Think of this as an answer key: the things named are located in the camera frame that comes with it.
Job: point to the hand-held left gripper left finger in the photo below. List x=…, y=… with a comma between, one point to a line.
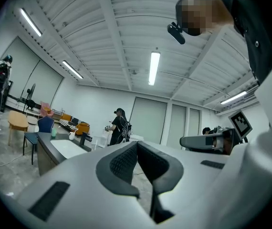
x=78, y=175

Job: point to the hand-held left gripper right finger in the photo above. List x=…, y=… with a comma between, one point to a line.
x=198, y=175

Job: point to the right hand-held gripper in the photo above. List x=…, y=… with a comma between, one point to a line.
x=241, y=125

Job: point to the pale pink cup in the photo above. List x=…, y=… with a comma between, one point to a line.
x=71, y=136

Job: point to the teal white toothbrush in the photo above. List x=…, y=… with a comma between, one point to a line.
x=76, y=130

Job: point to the white sink basin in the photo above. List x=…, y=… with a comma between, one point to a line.
x=66, y=148

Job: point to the black faucet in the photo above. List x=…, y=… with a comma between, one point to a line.
x=84, y=139

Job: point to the black countertop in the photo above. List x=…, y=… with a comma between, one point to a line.
x=44, y=151

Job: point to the orange sofa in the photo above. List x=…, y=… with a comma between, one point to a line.
x=82, y=128

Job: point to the long ceiling light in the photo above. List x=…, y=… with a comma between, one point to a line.
x=233, y=97
x=72, y=69
x=154, y=68
x=31, y=21

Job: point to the dark chair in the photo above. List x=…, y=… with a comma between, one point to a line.
x=31, y=138

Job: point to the blue chair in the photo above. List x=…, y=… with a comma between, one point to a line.
x=45, y=123

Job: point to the low white round table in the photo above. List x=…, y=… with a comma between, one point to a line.
x=33, y=117

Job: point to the pink chair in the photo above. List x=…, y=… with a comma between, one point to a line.
x=45, y=107

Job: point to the round wooden table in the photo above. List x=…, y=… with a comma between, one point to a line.
x=17, y=121

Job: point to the black standing fan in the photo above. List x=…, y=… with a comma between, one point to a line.
x=31, y=90

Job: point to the person's black shirt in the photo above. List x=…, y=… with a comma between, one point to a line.
x=253, y=32

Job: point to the person's head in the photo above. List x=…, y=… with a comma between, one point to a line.
x=205, y=13

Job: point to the black head-worn camera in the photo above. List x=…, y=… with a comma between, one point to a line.
x=176, y=33

